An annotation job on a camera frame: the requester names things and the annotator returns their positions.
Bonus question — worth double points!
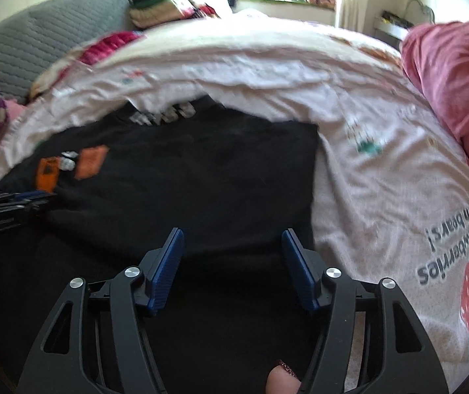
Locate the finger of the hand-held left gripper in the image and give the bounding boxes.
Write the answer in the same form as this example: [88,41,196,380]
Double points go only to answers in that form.
[0,191,59,216]

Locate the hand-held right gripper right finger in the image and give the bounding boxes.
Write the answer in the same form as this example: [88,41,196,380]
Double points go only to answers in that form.
[281,229,449,394]

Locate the black shorts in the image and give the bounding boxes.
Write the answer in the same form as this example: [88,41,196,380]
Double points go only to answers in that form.
[0,94,321,394]

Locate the white wire frame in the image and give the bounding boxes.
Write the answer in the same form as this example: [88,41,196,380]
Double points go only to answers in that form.
[405,0,434,25]

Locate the pile of folded clothes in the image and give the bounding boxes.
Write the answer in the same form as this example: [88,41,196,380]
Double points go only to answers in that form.
[129,0,221,29]

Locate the pink printed bed sheet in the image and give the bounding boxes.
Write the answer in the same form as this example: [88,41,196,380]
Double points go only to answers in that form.
[0,8,469,394]

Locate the white desk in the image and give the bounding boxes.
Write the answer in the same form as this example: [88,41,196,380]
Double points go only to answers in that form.
[374,10,410,42]

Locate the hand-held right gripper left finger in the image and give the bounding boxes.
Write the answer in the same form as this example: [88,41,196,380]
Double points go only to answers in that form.
[16,227,185,394]

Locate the person's right hand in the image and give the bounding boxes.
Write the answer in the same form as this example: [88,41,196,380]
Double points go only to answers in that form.
[266,359,303,394]

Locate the pink quilt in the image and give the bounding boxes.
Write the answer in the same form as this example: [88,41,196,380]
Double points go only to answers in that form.
[399,16,469,214]

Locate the grey quilted cushion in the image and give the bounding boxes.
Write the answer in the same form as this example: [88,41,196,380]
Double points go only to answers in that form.
[0,0,132,103]

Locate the magenta cloth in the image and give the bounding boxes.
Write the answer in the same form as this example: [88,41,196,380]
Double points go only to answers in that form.
[79,32,145,65]

